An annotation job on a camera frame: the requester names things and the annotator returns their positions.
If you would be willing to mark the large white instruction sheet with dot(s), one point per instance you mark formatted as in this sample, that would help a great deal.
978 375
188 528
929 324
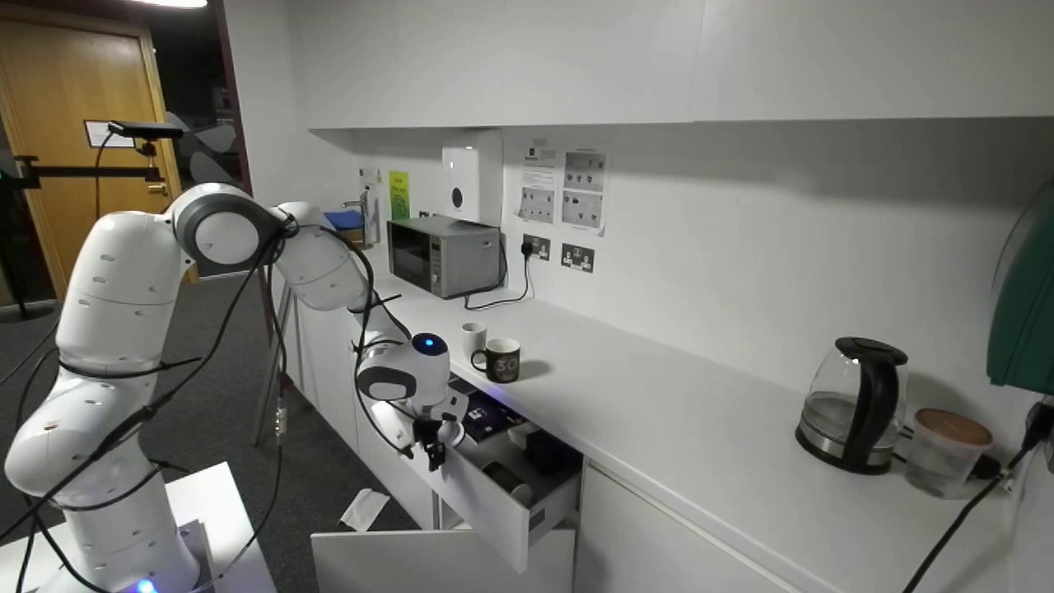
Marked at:
538 202

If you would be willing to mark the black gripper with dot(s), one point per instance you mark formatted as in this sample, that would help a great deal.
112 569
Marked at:
435 418

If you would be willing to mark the empty double wall socket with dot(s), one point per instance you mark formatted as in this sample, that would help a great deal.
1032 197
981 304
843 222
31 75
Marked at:
577 257

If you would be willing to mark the yellow green wall sign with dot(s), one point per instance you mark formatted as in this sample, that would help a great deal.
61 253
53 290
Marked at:
401 197

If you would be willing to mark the grey kitchen drawer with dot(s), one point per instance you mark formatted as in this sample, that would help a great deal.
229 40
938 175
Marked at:
497 507

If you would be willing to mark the black bar camera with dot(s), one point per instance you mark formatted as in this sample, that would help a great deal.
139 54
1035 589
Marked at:
150 131

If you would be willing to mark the wall socket with plug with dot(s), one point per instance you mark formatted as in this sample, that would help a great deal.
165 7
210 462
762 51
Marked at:
534 248

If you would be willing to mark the black mug white interior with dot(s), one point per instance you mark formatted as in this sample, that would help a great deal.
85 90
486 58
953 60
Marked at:
502 361

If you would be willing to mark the wooden door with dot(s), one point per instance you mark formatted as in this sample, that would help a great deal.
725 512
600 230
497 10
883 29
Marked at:
67 101

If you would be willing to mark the white paper towel dispenser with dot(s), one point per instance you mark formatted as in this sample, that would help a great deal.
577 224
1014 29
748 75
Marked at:
469 182

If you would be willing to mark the white wall cabinet door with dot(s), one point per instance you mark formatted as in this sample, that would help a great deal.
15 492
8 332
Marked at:
497 60
877 54

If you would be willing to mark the silver microwave oven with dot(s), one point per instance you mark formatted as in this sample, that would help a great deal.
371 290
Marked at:
447 257

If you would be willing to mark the black box with purple print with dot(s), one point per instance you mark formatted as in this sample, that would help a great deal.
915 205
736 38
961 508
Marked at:
486 418

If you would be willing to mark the blue container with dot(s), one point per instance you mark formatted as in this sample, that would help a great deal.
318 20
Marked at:
350 224

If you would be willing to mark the white base cabinet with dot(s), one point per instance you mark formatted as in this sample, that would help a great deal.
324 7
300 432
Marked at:
661 539

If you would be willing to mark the small printed picture sheet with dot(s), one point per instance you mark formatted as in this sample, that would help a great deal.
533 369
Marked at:
586 171
580 208

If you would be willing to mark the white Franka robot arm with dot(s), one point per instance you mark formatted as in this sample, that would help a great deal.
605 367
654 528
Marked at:
110 317

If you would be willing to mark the plastic tub brown lid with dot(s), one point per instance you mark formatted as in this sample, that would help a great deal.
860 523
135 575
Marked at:
947 451

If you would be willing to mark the white robot base table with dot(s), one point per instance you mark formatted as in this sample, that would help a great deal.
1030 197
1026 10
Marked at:
224 528

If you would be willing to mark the green first aid box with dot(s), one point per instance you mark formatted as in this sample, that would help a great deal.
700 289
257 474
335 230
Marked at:
1026 307

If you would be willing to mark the white paper sheet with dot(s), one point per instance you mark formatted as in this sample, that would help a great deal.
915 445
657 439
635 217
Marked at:
364 508

